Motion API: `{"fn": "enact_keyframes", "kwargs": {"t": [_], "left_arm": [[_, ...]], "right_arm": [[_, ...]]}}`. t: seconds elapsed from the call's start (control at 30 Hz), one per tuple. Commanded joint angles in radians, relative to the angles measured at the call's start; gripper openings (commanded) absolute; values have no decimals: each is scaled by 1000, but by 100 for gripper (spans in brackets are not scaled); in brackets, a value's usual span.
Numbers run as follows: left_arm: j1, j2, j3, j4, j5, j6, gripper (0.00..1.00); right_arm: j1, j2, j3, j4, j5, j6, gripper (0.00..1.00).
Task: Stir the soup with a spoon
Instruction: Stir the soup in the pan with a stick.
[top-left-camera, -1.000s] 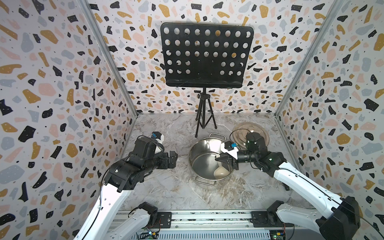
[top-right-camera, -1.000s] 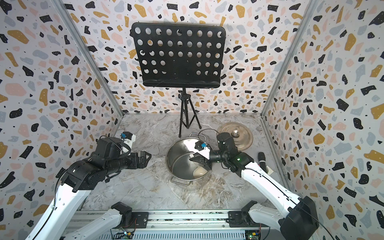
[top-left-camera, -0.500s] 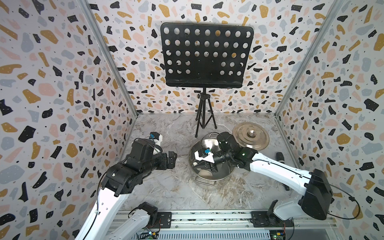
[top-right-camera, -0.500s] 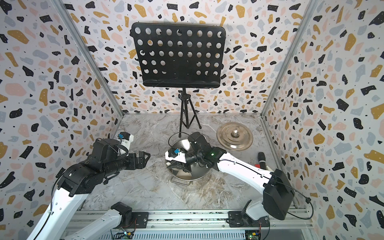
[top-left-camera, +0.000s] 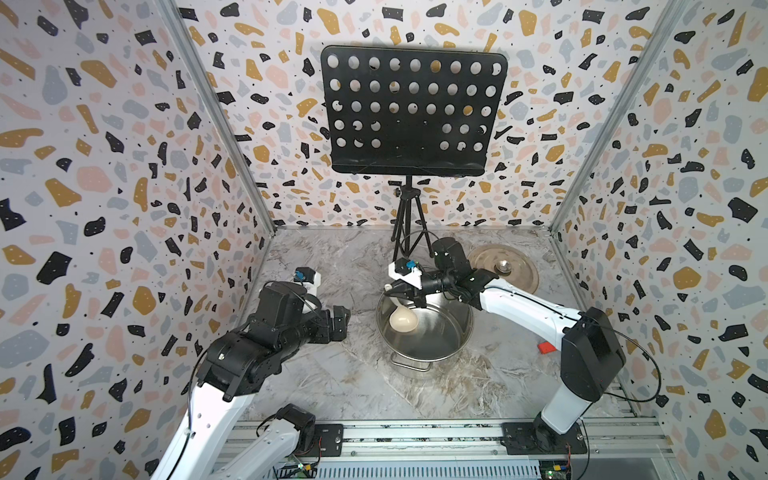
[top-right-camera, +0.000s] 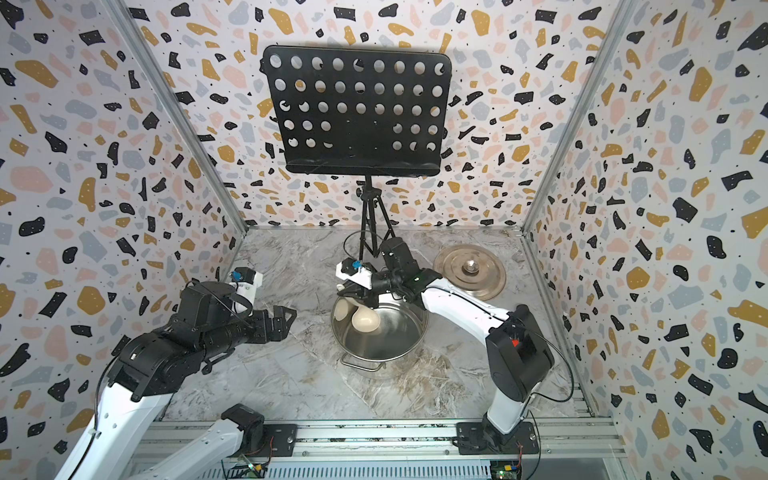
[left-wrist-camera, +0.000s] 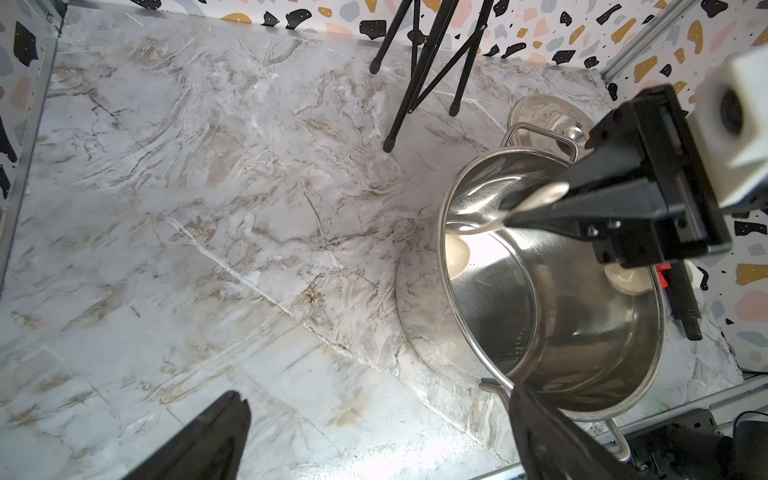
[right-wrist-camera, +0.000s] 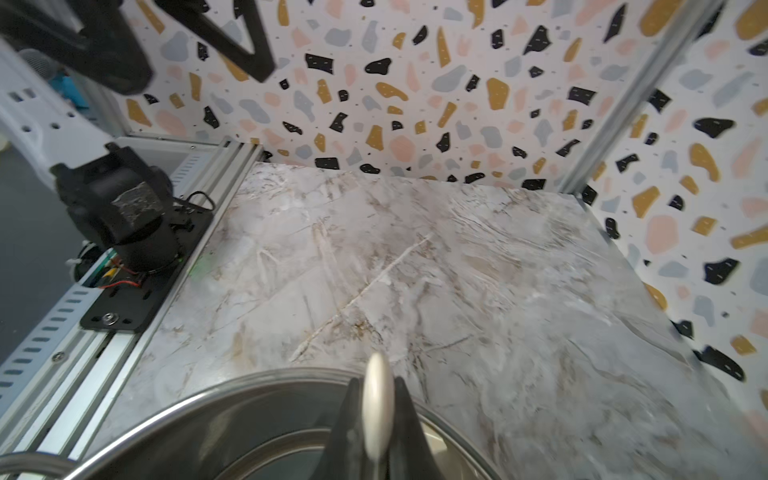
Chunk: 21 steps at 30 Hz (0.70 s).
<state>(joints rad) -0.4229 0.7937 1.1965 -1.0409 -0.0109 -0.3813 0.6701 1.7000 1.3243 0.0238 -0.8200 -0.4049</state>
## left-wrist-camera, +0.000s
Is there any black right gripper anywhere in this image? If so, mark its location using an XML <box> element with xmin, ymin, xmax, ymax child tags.
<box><xmin>503</xmin><ymin>85</ymin><xmax>732</xmax><ymax>269</ymax></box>

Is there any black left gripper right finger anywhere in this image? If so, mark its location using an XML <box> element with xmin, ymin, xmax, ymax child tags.
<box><xmin>508</xmin><ymin>385</ymin><xmax>641</xmax><ymax>480</ymax></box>

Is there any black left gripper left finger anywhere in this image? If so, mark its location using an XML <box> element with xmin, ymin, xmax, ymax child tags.
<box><xmin>126</xmin><ymin>390</ymin><xmax>251</xmax><ymax>480</ymax></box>

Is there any black tripod stand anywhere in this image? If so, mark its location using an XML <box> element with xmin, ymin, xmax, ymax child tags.
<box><xmin>369</xmin><ymin>0</ymin><xmax>494</xmax><ymax>153</ymax></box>

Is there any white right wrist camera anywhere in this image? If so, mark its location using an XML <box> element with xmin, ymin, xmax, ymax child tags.
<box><xmin>687</xmin><ymin>46</ymin><xmax>767</xmax><ymax>208</ymax></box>

